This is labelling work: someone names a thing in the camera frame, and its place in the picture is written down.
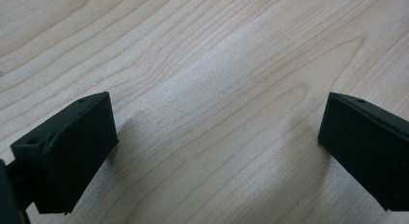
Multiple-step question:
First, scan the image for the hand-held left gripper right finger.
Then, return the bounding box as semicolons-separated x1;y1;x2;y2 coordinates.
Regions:
317;92;409;212

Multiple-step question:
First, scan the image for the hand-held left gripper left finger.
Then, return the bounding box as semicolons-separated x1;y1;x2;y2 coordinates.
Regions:
10;91;120;215

